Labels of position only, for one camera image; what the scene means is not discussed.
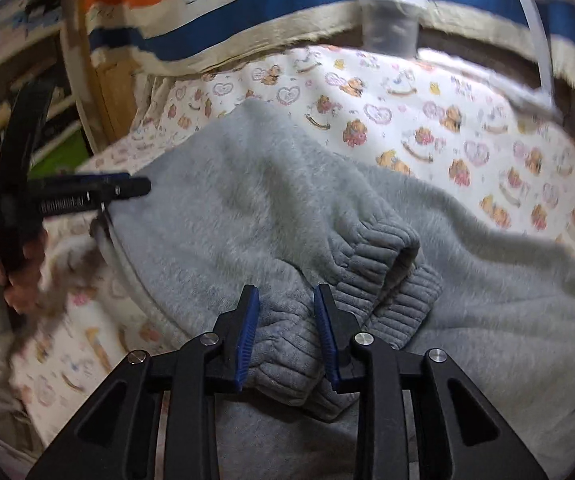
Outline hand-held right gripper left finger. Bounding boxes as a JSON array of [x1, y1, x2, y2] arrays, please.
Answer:
[[26, 284, 260, 480]]

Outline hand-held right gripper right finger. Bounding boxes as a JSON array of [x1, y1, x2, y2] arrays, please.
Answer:
[[314, 283, 551, 480]]

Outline printed bed sheet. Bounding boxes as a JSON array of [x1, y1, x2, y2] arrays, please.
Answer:
[[10, 42, 575, 451]]

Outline wooden bed frame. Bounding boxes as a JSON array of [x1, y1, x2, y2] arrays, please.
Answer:
[[60, 0, 140, 158]]

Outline grey fleece pants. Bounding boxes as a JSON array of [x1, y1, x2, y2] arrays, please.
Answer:
[[74, 97, 575, 480]]

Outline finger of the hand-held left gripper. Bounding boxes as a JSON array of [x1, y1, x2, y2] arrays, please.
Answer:
[[98, 172, 152, 204]]

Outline striped cream blanket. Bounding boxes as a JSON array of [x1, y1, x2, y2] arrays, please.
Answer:
[[74, 0, 575, 91]]

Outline clear plastic container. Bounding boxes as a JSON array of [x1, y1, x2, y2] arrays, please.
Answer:
[[352, 0, 431, 58]]

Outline white cable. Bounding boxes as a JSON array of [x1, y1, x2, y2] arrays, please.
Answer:
[[497, 0, 565, 121]]

